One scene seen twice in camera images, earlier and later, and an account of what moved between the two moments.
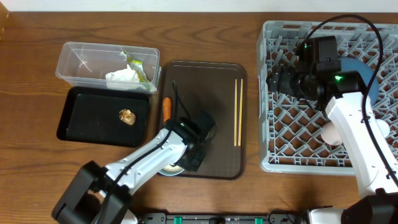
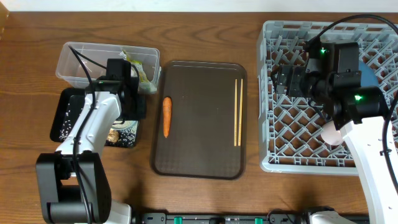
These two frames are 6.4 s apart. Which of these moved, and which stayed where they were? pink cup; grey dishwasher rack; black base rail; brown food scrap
Moved: brown food scrap
Stayed: grey dishwasher rack; black base rail; pink cup
